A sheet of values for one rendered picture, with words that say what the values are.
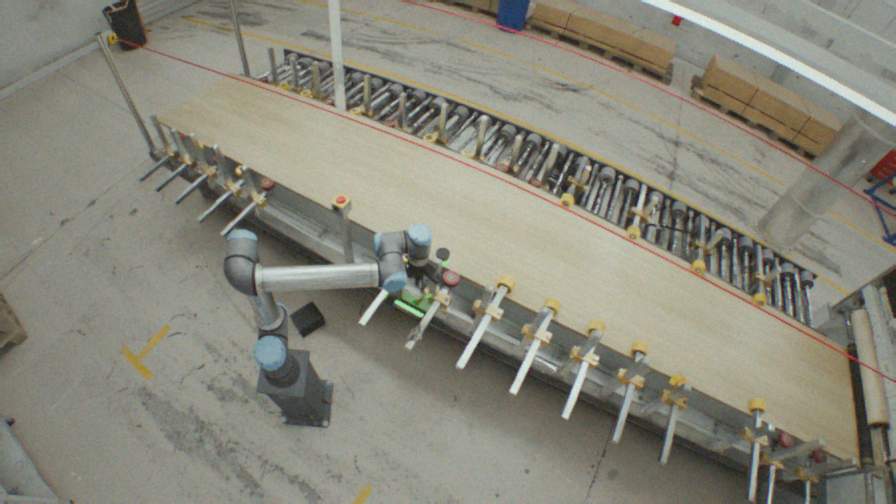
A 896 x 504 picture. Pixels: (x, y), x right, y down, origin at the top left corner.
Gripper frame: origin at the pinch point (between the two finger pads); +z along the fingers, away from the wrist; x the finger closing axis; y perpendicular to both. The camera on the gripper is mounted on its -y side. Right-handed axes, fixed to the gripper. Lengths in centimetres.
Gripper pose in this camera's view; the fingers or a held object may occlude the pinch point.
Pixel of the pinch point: (421, 286)
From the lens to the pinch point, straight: 182.0
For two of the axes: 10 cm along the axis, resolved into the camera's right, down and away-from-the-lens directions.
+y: -8.8, -4.3, 2.1
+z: -1.0, 5.9, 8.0
